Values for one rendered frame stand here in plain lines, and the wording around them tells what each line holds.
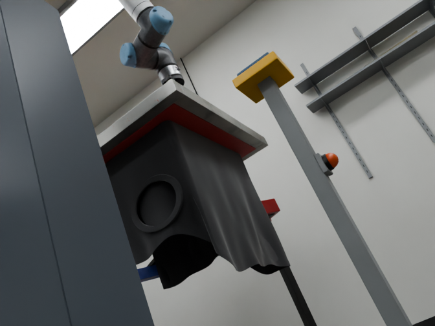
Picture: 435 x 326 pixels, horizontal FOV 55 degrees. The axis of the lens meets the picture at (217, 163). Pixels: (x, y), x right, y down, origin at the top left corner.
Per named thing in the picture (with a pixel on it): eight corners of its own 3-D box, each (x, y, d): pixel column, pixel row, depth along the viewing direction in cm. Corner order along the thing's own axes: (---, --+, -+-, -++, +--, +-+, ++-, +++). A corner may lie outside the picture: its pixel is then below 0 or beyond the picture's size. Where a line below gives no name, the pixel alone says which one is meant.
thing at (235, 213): (294, 266, 131) (241, 154, 149) (227, 268, 93) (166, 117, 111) (286, 270, 132) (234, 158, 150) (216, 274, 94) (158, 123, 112)
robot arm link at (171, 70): (167, 83, 146) (184, 69, 143) (171, 92, 144) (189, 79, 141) (154, 75, 139) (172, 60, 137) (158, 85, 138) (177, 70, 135)
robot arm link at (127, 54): (129, 28, 130) (158, 34, 137) (115, 54, 137) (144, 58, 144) (136, 46, 127) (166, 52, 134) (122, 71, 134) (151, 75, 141)
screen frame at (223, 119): (268, 145, 152) (264, 136, 153) (176, 89, 102) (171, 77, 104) (116, 241, 178) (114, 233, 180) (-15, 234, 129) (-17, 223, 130)
